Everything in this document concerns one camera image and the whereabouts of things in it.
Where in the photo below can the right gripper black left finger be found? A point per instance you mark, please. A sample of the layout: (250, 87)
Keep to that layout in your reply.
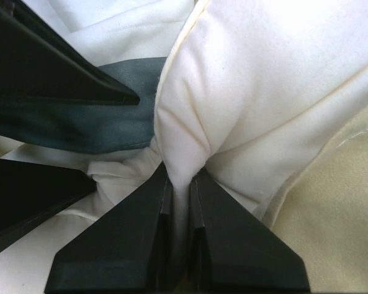
(125, 251)

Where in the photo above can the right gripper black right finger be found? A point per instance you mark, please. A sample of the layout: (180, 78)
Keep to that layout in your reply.
(232, 251)

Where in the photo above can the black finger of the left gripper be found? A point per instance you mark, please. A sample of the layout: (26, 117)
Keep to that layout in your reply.
(37, 64)
(32, 193)

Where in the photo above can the blue beige white patchwork pillowcase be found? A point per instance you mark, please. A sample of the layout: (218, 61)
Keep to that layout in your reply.
(321, 210)

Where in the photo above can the cream white pillow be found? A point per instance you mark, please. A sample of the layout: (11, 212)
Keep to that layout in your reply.
(252, 90)

